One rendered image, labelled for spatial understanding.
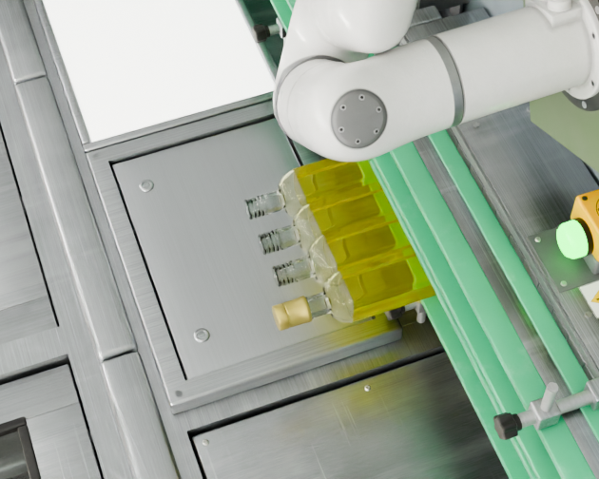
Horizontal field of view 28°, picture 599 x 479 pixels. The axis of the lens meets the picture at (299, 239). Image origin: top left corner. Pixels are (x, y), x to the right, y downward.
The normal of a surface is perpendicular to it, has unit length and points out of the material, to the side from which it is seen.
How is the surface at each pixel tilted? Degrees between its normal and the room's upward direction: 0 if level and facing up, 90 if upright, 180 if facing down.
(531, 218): 90
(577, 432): 90
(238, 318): 90
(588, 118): 2
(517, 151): 90
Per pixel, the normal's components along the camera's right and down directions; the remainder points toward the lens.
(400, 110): 0.38, 0.22
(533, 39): 0.15, -0.20
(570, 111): -0.93, 0.31
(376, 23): 0.15, 0.33
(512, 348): -0.01, -0.57
